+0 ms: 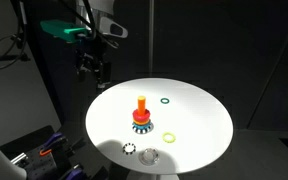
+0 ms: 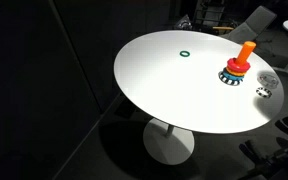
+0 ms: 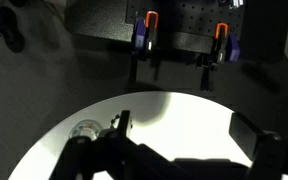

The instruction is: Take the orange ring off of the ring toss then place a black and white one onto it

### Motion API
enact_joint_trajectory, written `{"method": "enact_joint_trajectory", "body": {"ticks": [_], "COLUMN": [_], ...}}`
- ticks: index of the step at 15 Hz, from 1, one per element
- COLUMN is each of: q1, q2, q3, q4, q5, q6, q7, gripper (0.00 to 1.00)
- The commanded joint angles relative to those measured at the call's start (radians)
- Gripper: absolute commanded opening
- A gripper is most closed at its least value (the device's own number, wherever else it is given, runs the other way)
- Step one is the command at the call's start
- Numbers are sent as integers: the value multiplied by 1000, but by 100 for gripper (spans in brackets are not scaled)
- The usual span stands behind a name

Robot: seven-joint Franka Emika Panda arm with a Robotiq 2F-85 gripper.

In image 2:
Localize small black and white ring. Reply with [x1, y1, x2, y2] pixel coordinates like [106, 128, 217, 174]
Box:
[255, 86, 273, 99]

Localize black and purple equipment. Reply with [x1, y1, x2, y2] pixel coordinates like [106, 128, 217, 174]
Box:
[238, 116, 288, 180]

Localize white round pedestal table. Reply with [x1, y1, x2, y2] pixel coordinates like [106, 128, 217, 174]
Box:
[114, 30, 284, 165]

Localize black and white base ring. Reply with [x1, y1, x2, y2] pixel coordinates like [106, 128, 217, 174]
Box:
[218, 71, 243, 87]

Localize blue ring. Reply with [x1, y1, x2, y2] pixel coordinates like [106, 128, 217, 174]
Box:
[222, 70, 245, 81]

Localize orange ring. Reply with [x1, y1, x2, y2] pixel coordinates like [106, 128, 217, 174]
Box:
[225, 66, 246, 78]

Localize orange ring toss peg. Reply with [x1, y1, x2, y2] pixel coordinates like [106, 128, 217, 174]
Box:
[235, 41, 256, 65]

